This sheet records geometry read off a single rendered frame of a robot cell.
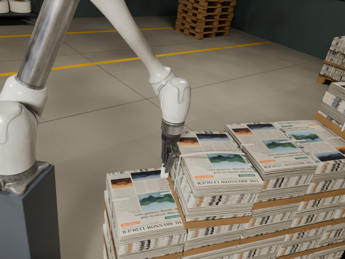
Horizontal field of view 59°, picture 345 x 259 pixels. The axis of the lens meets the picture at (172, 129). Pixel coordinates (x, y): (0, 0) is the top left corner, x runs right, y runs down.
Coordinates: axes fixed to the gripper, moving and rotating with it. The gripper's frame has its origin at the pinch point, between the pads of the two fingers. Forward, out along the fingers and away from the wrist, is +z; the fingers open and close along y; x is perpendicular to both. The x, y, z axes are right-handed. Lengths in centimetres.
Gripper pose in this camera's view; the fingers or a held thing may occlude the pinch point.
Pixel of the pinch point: (165, 170)
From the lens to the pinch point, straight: 132.8
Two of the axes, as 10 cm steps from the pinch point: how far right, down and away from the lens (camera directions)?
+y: -3.3, -5.2, 7.9
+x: -9.3, 0.6, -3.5
